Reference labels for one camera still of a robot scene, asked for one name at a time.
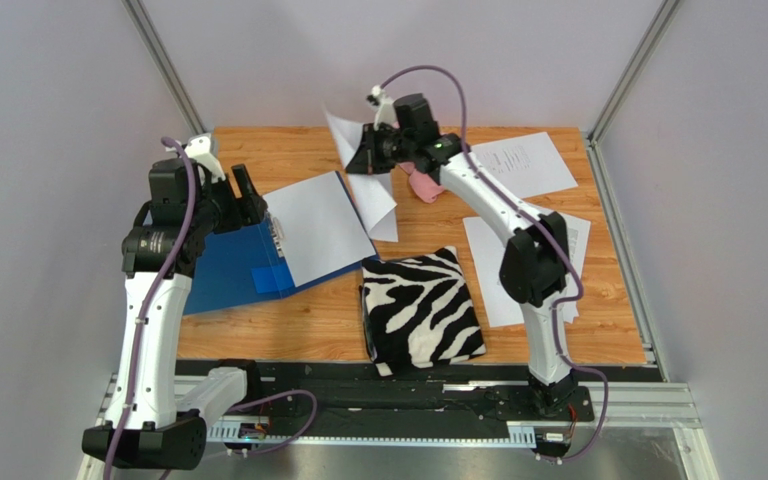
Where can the blue file folder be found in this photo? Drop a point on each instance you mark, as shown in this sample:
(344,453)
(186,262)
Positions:
(241,268)

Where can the printed paper sheet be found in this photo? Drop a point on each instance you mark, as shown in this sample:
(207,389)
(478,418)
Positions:
(528,166)
(321,232)

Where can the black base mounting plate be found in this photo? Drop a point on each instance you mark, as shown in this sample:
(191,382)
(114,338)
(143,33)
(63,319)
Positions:
(460,402)

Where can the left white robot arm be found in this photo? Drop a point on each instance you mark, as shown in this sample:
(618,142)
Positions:
(146,426)

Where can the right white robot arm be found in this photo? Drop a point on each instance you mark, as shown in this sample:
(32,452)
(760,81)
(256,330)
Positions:
(535,267)

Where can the zebra print cushion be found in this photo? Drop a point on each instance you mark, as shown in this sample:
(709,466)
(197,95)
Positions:
(417,313)

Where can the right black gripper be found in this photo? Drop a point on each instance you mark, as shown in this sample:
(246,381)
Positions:
(371,148)

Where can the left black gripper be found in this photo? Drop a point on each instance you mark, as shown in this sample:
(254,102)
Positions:
(251,201)

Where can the white paper sheet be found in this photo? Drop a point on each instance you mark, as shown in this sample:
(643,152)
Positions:
(487,253)
(373,194)

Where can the left corner aluminium post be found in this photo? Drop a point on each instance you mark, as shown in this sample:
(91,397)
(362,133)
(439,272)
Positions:
(152,40)

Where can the aluminium frame rail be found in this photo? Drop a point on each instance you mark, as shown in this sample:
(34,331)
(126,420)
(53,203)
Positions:
(634,403)

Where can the corner aluminium post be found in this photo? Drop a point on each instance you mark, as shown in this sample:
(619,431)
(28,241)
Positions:
(647,45)
(152,40)

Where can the right corner aluminium post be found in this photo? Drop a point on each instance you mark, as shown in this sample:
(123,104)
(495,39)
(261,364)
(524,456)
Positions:
(647,45)

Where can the metal folder clip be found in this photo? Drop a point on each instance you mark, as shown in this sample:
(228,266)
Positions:
(277,234)

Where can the pink baseball cap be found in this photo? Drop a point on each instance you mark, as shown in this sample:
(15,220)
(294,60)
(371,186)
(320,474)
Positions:
(422,184)

